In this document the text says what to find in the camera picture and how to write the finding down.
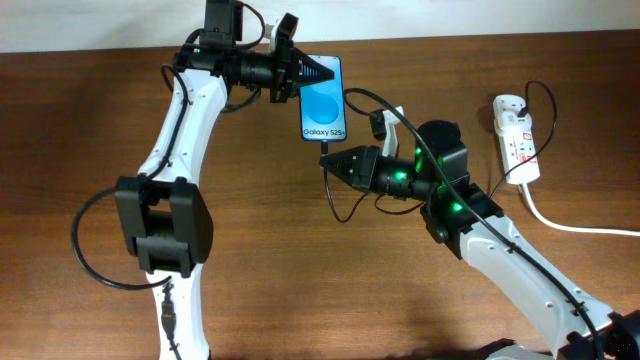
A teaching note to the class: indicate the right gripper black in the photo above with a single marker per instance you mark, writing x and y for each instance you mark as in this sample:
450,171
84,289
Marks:
368,170

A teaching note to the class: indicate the blue Galaxy smartphone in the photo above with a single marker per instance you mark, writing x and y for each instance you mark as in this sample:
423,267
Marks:
322,109

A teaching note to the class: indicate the white power strip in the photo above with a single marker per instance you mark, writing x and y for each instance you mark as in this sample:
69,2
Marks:
517,149

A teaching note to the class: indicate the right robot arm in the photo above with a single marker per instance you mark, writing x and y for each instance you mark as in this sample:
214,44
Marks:
458,214

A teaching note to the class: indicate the white USB charger adapter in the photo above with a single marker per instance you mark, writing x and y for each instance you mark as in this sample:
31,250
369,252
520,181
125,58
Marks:
511,114

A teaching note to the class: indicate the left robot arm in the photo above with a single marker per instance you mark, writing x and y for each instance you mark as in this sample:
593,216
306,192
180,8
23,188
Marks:
165,221

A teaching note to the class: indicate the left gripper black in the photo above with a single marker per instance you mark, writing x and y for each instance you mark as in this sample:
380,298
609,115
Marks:
289,63

